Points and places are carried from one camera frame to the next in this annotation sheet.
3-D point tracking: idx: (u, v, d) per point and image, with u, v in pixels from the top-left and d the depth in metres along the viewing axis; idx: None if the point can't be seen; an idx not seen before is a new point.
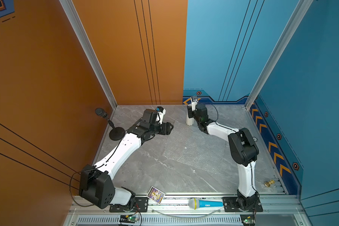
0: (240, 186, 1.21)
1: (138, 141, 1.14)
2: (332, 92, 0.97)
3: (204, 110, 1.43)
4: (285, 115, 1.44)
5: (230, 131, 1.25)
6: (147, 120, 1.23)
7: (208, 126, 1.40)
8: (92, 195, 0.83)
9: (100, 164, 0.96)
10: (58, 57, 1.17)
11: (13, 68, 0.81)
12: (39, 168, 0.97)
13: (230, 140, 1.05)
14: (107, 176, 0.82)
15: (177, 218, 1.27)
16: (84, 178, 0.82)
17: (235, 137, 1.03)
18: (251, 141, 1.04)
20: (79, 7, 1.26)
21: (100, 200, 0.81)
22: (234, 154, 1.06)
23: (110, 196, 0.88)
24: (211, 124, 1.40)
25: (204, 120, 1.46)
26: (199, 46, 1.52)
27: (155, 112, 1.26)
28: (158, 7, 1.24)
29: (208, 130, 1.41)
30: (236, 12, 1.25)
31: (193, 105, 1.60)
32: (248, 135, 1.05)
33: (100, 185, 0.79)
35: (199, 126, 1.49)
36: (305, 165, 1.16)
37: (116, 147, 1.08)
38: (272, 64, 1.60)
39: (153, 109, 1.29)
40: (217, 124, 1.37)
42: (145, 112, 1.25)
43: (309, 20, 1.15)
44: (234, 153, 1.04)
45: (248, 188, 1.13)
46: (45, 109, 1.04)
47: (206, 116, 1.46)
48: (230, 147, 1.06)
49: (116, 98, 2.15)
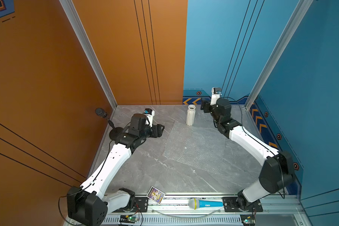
0: (245, 189, 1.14)
1: (127, 150, 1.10)
2: (333, 92, 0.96)
3: (228, 108, 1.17)
4: (285, 116, 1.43)
5: (264, 150, 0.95)
6: (135, 127, 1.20)
7: (230, 132, 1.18)
8: (81, 216, 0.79)
9: (88, 184, 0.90)
10: (57, 57, 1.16)
11: (12, 68, 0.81)
12: (40, 168, 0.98)
13: (265, 166, 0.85)
14: (95, 197, 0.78)
15: (177, 218, 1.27)
16: (70, 201, 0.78)
17: (276, 165, 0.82)
18: (292, 170, 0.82)
20: (79, 7, 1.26)
21: (91, 221, 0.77)
22: (265, 180, 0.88)
23: (102, 214, 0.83)
24: (236, 131, 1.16)
25: (225, 120, 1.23)
26: (199, 46, 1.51)
27: (145, 117, 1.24)
28: (157, 7, 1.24)
29: (231, 135, 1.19)
30: (236, 12, 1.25)
31: (214, 99, 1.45)
32: (291, 164, 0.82)
33: (89, 207, 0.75)
35: (219, 127, 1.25)
36: (306, 165, 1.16)
37: (103, 162, 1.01)
38: (272, 64, 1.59)
39: (143, 115, 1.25)
40: (246, 134, 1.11)
42: (132, 118, 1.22)
43: (309, 19, 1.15)
44: (267, 180, 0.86)
45: (254, 198, 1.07)
46: (45, 109, 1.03)
47: (229, 115, 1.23)
48: (263, 172, 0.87)
49: (116, 98, 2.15)
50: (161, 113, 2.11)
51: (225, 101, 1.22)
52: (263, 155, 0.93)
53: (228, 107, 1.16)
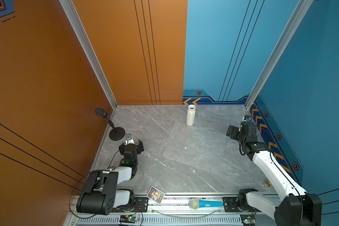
0: (249, 197, 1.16)
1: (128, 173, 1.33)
2: (334, 92, 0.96)
3: (252, 127, 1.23)
4: (285, 116, 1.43)
5: (288, 186, 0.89)
6: (130, 158, 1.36)
7: (255, 154, 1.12)
8: (94, 197, 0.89)
9: None
10: (56, 57, 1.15)
11: (12, 68, 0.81)
12: (41, 169, 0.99)
13: (284, 201, 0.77)
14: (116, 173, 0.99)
15: (177, 218, 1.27)
16: (92, 179, 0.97)
17: (297, 205, 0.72)
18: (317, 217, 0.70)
20: (80, 8, 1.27)
21: (105, 197, 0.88)
22: (281, 217, 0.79)
23: (111, 200, 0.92)
24: (262, 155, 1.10)
25: (252, 141, 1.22)
26: (199, 46, 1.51)
27: (133, 145, 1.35)
28: (157, 6, 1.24)
29: (255, 158, 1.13)
30: (236, 12, 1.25)
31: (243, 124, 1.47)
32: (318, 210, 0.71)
33: (110, 178, 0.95)
35: (244, 147, 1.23)
36: (306, 165, 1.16)
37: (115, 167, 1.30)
38: (273, 63, 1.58)
39: (131, 145, 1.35)
40: (272, 162, 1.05)
42: (125, 152, 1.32)
43: (310, 19, 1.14)
44: (284, 218, 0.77)
45: (256, 206, 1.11)
46: (45, 109, 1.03)
47: (254, 136, 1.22)
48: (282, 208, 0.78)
49: (116, 98, 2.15)
50: (161, 113, 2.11)
51: (251, 122, 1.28)
52: (286, 190, 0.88)
53: (252, 126, 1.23)
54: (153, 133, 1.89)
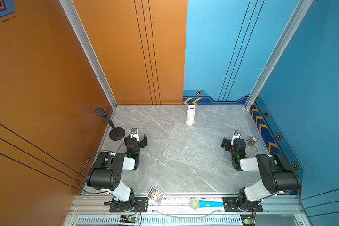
0: (248, 189, 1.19)
1: (132, 165, 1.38)
2: (333, 92, 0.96)
3: (241, 147, 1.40)
4: (285, 116, 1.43)
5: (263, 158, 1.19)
6: (133, 151, 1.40)
7: (239, 161, 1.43)
8: (104, 170, 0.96)
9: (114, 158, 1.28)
10: (56, 56, 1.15)
11: (12, 68, 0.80)
12: (41, 169, 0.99)
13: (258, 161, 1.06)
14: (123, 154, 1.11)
15: (177, 218, 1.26)
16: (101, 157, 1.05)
17: (266, 157, 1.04)
18: (287, 166, 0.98)
20: (80, 8, 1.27)
21: (113, 171, 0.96)
22: (265, 176, 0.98)
23: (117, 176, 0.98)
24: (244, 163, 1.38)
25: (239, 157, 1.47)
26: (199, 45, 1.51)
27: (134, 139, 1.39)
28: (157, 6, 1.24)
29: (242, 167, 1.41)
30: (236, 12, 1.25)
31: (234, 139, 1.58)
32: (284, 161, 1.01)
33: (120, 156, 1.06)
35: (233, 162, 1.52)
36: (306, 165, 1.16)
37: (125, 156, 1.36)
38: (272, 64, 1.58)
39: (132, 139, 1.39)
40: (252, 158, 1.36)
42: (127, 146, 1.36)
43: (310, 19, 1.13)
44: (265, 174, 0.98)
45: (255, 198, 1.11)
46: (45, 108, 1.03)
47: (242, 152, 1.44)
48: (261, 169, 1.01)
49: (116, 98, 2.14)
50: (161, 113, 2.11)
51: (241, 141, 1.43)
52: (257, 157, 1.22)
53: (241, 146, 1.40)
54: (153, 133, 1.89)
